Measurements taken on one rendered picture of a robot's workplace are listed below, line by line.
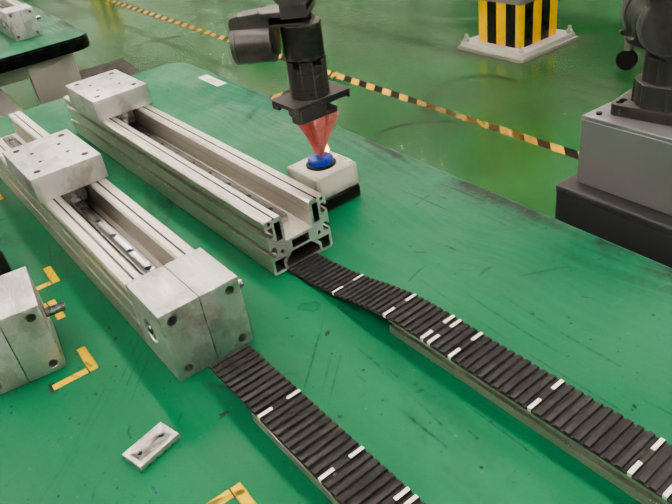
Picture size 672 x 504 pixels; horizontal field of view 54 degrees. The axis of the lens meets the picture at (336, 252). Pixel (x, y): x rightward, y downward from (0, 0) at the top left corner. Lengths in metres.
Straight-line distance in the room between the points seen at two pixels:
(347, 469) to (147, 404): 0.27
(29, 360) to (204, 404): 0.23
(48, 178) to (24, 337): 0.31
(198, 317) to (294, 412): 0.17
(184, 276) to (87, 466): 0.22
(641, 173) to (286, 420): 0.60
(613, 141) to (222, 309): 0.58
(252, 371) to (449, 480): 0.23
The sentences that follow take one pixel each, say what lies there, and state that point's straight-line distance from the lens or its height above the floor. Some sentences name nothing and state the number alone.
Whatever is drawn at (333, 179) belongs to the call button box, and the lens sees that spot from 1.02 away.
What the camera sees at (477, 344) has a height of 0.81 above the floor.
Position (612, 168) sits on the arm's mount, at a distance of 1.03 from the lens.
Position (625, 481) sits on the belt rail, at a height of 0.79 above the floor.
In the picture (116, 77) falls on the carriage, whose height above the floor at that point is 0.90.
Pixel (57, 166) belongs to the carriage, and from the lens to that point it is 1.09.
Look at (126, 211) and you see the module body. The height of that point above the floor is 0.86.
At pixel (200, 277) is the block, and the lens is 0.77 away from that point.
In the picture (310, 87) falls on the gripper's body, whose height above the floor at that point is 0.97.
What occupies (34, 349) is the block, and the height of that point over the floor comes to 0.82.
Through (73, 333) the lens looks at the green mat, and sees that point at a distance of 0.93.
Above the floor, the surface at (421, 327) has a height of 0.82.
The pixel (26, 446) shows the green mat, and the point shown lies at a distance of 0.80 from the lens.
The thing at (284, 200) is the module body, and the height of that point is 0.84.
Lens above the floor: 1.29
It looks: 33 degrees down
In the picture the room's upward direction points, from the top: 9 degrees counter-clockwise
